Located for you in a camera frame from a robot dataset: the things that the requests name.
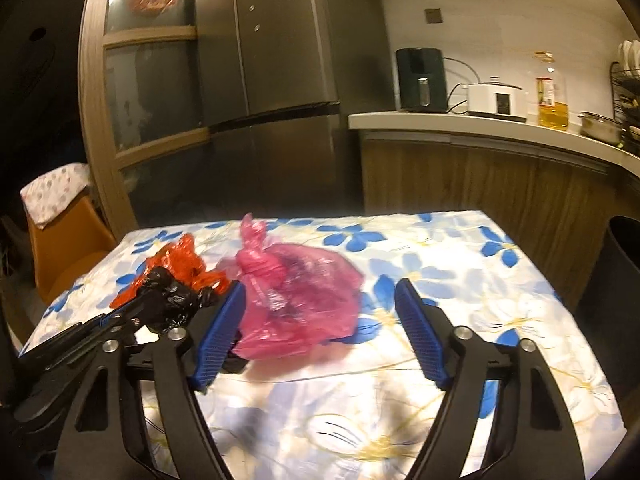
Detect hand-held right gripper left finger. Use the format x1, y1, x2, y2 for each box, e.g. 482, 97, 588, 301
55, 280, 247, 480

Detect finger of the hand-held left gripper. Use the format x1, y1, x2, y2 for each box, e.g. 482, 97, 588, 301
47, 309, 168, 377
17, 296, 157, 367

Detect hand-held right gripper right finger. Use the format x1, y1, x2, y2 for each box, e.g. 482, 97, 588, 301
395, 278, 586, 480

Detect black plastic bag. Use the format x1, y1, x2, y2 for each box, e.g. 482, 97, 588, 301
135, 266, 221, 333

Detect red plastic bag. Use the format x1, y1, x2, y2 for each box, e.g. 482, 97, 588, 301
110, 232, 226, 311

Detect pink plastic bag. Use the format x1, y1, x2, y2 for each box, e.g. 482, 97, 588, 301
215, 212, 366, 361

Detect black round trash bin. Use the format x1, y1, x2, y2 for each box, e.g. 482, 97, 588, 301
575, 216, 640, 411

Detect orange chair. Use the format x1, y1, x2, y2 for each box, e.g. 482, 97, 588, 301
27, 195, 118, 306

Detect blue floral tablecloth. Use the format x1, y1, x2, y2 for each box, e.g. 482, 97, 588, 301
30, 210, 628, 480

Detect dotted white cloth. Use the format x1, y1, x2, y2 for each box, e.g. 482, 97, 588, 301
20, 162, 91, 226

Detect wooden glass door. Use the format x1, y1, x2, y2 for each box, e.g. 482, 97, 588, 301
77, 0, 211, 241

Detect white rice cooker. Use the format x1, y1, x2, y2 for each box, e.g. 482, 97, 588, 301
467, 76, 530, 122

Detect grey refrigerator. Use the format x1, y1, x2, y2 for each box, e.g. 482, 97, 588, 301
192, 0, 396, 221

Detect cooking oil bottle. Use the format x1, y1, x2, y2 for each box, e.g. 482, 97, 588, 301
532, 51, 571, 131

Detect black air fryer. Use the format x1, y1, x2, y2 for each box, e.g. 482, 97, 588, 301
396, 47, 449, 113

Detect steel bowl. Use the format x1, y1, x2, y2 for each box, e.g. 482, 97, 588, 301
578, 111, 626, 145

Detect black dish rack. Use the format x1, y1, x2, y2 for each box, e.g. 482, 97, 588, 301
609, 60, 640, 153

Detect row of white plates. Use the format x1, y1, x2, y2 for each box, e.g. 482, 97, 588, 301
617, 39, 640, 75

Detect power cable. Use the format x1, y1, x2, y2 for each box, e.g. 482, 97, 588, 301
445, 57, 472, 113

